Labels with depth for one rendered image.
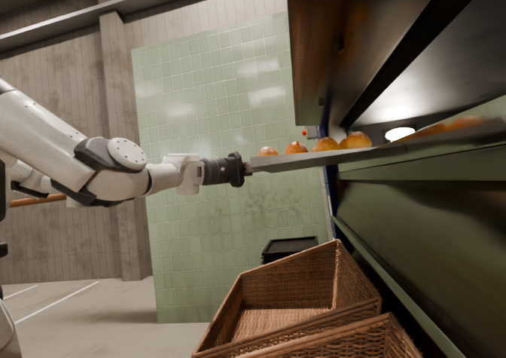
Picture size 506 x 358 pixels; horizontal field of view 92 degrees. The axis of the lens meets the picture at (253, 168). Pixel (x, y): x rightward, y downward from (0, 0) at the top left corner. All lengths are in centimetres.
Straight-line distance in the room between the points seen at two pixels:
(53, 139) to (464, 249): 59
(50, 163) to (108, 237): 407
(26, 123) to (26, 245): 527
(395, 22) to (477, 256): 35
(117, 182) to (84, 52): 478
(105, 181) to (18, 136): 14
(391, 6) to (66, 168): 56
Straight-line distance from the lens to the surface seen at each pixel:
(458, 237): 40
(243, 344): 73
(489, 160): 30
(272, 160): 62
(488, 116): 30
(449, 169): 36
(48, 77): 564
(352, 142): 66
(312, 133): 177
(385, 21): 50
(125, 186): 54
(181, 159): 67
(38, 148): 51
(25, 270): 583
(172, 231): 243
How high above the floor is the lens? 113
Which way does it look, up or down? 4 degrees up
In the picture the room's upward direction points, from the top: 7 degrees counter-clockwise
